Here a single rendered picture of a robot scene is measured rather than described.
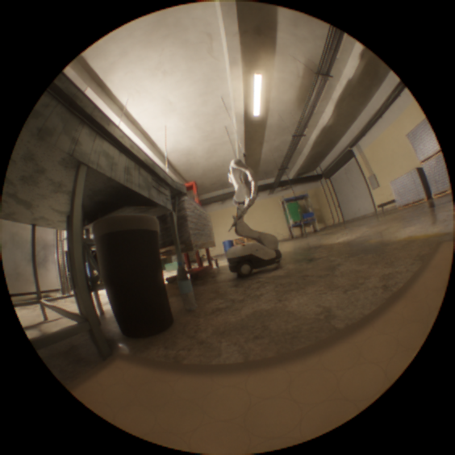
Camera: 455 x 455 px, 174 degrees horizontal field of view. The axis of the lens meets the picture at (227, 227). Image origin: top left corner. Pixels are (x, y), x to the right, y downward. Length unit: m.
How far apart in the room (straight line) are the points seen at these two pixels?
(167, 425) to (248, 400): 0.12
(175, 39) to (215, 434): 4.69
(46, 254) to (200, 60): 5.32
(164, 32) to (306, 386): 4.69
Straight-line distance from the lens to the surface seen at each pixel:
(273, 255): 1.72
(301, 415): 0.23
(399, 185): 6.45
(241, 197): 1.92
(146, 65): 4.69
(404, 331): 0.33
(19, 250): 3.29
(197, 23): 4.48
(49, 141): 0.74
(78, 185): 0.73
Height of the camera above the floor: 0.34
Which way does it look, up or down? 8 degrees up
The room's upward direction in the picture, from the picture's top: 13 degrees counter-clockwise
